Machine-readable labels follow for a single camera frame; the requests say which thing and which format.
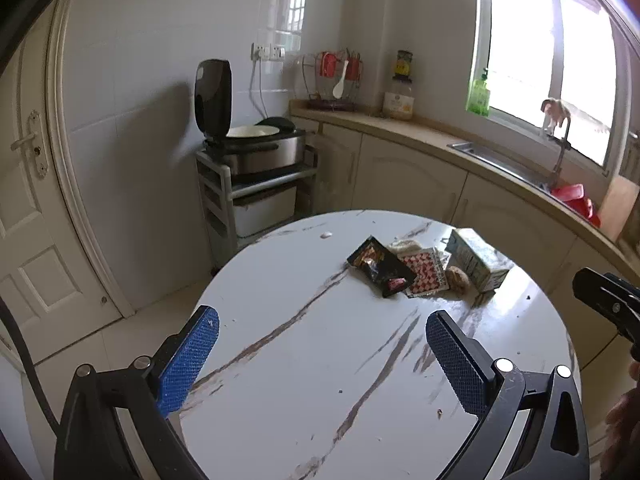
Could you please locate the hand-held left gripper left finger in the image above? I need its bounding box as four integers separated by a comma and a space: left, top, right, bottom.
52, 305, 221, 480

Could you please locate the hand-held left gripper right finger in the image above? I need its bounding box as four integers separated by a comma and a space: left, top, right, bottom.
425, 310, 591, 480

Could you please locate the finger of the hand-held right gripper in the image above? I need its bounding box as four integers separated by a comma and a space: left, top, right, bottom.
603, 271, 640, 301
572, 267, 640, 332

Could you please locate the red checkered wrapper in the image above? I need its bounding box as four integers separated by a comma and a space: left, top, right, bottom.
397, 247, 449, 299

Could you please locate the green white milk carton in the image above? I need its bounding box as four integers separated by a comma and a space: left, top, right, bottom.
444, 228, 511, 294

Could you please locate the dark snack wrapper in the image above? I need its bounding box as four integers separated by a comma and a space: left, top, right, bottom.
347, 236, 417, 298

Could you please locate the person's right hand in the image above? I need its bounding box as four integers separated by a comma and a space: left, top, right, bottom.
606, 361, 640, 465

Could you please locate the pale cutting board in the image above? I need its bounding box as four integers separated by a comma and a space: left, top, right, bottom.
597, 175, 640, 244

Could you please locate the red plastic basin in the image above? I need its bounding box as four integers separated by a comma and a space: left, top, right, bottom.
549, 183, 601, 229

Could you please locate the metal faucet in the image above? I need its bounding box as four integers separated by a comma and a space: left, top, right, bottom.
539, 97, 574, 189

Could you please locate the steel sink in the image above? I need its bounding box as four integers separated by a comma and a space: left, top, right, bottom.
447, 141, 557, 191

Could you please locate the white storage cart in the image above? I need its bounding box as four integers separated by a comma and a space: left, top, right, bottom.
195, 144, 322, 267

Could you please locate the pale cloth on faucet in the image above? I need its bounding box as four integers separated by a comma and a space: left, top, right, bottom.
539, 97, 571, 134

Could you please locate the cream kitchen cabinet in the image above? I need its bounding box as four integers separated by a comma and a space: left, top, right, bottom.
291, 115, 640, 461

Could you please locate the white door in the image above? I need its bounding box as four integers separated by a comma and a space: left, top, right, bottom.
0, 45, 126, 376

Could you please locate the black silver rice cooker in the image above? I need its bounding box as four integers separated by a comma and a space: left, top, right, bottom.
194, 59, 307, 177

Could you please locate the green dish soap bottle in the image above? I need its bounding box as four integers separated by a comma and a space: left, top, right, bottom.
465, 67, 491, 119

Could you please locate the beige countertop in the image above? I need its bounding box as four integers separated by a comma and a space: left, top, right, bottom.
290, 100, 640, 282

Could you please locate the black round lid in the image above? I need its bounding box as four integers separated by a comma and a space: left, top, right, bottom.
256, 116, 297, 131

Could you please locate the clear plastic jar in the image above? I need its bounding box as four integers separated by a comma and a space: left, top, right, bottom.
382, 77, 416, 121

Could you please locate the window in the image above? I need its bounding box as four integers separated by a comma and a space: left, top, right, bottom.
472, 0, 640, 177

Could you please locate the white rice spoon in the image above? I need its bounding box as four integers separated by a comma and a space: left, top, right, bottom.
332, 60, 350, 100

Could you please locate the dark bottle with yellow label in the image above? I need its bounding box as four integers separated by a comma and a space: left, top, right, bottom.
394, 50, 414, 81

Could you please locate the black cable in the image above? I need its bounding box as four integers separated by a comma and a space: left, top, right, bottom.
0, 295, 62, 437

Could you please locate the white door handle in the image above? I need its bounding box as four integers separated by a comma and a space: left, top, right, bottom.
11, 109, 50, 179

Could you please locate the white power cable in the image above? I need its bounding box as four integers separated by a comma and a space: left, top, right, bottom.
248, 59, 269, 119

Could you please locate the wire utensil rack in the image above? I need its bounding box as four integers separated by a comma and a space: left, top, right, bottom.
298, 48, 366, 112

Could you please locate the white wall socket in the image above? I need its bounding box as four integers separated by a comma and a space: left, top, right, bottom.
250, 41, 286, 61

